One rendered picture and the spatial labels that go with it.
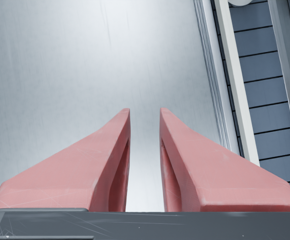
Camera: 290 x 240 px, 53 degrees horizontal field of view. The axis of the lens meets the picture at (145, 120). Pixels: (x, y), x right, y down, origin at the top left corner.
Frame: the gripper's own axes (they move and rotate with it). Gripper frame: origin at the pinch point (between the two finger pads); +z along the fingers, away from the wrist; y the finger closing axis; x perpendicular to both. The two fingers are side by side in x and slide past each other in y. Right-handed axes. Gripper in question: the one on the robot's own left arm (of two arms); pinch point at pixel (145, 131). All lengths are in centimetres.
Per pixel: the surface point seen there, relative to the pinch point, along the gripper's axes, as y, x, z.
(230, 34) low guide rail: -11.5, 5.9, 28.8
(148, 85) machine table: -0.5, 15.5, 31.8
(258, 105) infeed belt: -16.6, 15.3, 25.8
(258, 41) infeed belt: -16.8, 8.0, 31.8
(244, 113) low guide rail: -13.3, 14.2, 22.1
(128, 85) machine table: 2.8, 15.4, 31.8
